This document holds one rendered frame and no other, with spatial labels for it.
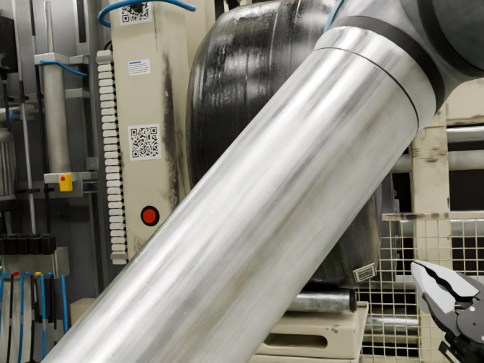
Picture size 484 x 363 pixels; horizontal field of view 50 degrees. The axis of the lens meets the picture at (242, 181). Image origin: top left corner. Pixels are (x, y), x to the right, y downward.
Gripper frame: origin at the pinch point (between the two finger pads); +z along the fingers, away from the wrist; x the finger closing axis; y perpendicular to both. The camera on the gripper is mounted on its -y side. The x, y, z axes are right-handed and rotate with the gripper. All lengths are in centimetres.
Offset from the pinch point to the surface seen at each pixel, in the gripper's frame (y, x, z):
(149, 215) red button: 21, -25, 50
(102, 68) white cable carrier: -1, -20, 76
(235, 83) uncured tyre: -13.8, -8.0, 36.8
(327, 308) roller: 22.2, -6.2, 11.7
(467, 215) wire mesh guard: 41, 47, 22
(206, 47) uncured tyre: -15, -7, 48
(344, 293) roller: 20.0, -2.6, 11.5
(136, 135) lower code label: 8, -20, 62
